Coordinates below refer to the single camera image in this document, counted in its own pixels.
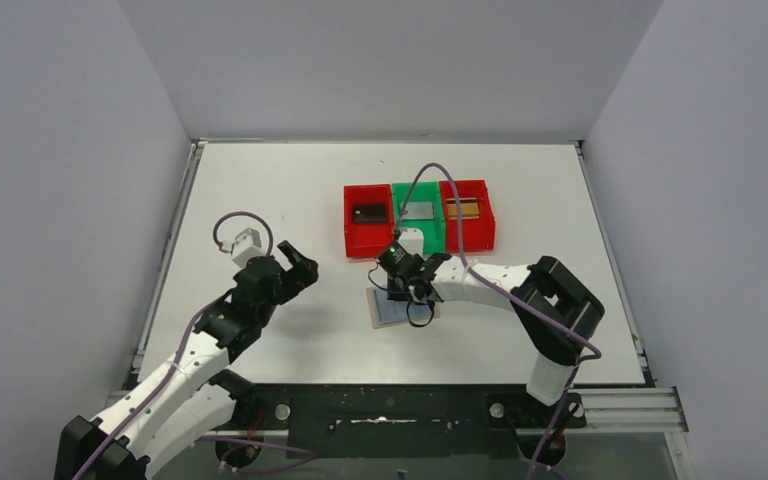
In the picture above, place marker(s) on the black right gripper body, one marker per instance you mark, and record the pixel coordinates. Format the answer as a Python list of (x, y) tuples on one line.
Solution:
[(398, 286)]

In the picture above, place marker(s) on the green middle bin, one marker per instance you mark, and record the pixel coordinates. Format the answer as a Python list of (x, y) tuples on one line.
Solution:
[(422, 226)]

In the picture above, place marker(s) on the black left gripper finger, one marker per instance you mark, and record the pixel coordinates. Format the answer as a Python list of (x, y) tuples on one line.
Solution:
[(294, 258), (291, 283)]

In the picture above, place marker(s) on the gold credit card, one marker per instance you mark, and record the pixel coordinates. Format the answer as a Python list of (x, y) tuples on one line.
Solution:
[(467, 208)]

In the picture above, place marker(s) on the right red bin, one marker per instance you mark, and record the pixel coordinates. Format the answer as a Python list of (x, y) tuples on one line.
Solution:
[(478, 220)]

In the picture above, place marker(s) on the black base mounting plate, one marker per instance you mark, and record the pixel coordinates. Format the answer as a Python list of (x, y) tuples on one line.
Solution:
[(389, 421)]

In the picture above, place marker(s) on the beige card holder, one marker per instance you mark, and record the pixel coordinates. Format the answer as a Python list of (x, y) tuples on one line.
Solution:
[(387, 313)]

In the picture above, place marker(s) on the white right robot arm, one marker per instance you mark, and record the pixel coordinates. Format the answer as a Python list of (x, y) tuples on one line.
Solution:
[(557, 311)]

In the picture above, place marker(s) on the left red bin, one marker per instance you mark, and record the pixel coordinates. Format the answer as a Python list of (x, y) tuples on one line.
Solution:
[(366, 240)]

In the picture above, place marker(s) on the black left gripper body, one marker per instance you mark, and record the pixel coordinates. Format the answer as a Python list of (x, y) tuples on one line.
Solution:
[(288, 276)]

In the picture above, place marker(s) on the aluminium rail frame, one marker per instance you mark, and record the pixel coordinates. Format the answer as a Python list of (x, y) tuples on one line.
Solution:
[(632, 410)]

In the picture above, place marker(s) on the black credit card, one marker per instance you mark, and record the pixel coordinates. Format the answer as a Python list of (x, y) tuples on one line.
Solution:
[(370, 213)]

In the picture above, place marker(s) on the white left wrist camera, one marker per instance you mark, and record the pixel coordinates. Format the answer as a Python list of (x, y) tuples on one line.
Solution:
[(246, 246)]

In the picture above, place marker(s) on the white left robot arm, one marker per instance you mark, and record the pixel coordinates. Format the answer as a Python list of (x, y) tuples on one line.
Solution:
[(193, 390)]

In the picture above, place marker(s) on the silver credit card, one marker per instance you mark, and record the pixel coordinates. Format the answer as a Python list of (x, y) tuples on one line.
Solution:
[(418, 211)]

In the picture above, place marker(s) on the red bin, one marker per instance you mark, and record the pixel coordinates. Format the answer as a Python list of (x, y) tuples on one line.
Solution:
[(366, 240), (478, 220)]

